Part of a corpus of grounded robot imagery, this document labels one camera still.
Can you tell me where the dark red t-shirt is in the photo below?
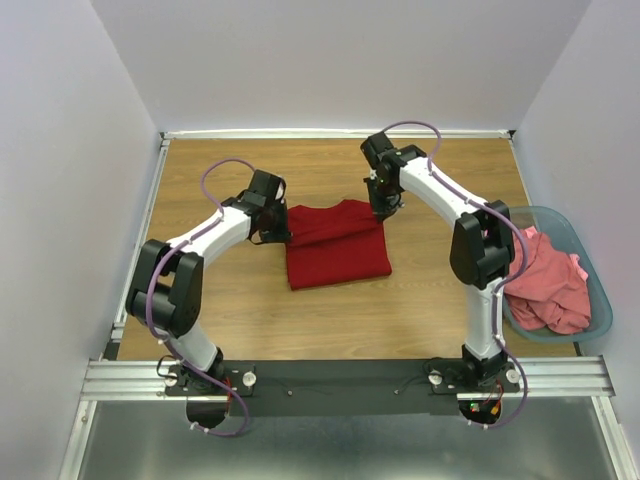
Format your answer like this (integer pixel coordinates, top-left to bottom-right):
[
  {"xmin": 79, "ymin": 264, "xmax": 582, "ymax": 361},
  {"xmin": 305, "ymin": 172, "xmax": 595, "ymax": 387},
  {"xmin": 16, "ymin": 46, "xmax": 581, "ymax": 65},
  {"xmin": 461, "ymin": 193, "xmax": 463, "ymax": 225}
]
[{"xmin": 286, "ymin": 199, "xmax": 392, "ymax": 290}]

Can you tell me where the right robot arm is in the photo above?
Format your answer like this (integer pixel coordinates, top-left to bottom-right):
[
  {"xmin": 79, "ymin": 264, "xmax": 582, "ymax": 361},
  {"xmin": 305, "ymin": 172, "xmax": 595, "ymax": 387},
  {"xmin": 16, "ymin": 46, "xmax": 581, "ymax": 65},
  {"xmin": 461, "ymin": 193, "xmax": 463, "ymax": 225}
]
[{"xmin": 360, "ymin": 132, "xmax": 515, "ymax": 394}]

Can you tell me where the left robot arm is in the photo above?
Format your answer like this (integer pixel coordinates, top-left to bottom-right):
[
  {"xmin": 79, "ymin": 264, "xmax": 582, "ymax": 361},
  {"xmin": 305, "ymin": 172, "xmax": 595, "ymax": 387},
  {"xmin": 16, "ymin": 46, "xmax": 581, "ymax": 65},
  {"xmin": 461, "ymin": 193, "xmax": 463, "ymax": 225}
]
[{"xmin": 125, "ymin": 169, "xmax": 291, "ymax": 395}]

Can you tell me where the translucent blue laundry basket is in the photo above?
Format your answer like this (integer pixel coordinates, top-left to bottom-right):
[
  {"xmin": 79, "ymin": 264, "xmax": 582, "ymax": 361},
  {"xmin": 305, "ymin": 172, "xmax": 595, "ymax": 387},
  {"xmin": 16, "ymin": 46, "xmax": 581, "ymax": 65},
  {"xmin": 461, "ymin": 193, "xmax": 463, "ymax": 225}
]
[{"xmin": 503, "ymin": 206, "xmax": 613, "ymax": 344}]

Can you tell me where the pink t-shirt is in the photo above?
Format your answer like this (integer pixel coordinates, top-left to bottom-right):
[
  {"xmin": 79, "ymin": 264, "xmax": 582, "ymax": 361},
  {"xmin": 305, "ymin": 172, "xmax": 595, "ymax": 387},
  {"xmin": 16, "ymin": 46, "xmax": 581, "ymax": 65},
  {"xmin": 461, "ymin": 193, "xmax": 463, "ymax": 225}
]
[{"xmin": 504, "ymin": 226, "xmax": 591, "ymax": 335}]

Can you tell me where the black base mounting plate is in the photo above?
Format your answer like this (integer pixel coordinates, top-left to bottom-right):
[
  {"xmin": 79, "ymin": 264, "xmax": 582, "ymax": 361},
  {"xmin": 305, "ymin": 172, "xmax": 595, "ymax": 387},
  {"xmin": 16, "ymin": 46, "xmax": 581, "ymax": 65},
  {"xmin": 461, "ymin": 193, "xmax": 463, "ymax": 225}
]
[{"xmin": 161, "ymin": 358, "xmax": 521, "ymax": 424}]

